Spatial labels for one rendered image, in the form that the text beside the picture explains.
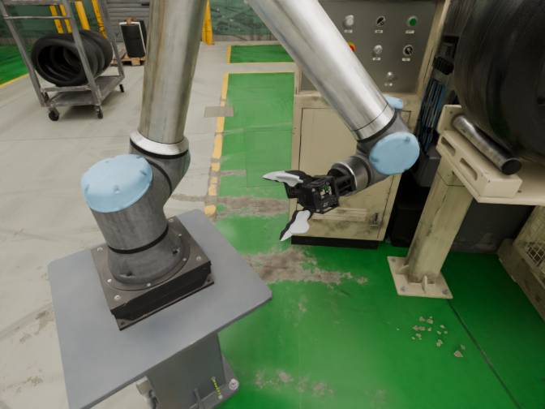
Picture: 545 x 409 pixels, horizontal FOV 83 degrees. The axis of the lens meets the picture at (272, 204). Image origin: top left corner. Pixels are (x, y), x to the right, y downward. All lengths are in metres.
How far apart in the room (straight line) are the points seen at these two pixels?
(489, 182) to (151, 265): 0.92
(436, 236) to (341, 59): 1.18
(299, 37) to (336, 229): 1.37
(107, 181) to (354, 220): 1.34
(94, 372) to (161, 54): 0.70
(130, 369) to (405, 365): 1.10
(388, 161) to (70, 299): 0.87
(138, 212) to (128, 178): 0.08
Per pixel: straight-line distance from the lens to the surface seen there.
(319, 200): 0.68
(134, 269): 0.83
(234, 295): 0.88
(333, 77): 0.57
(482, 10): 1.02
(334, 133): 1.50
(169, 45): 0.75
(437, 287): 1.86
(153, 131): 0.83
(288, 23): 0.56
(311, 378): 1.43
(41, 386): 1.68
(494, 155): 1.06
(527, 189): 1.17
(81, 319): 0.96
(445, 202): 1.50
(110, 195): 0.72
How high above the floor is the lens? 1.29
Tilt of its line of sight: 35 degrees down
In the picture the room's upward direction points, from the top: straight up
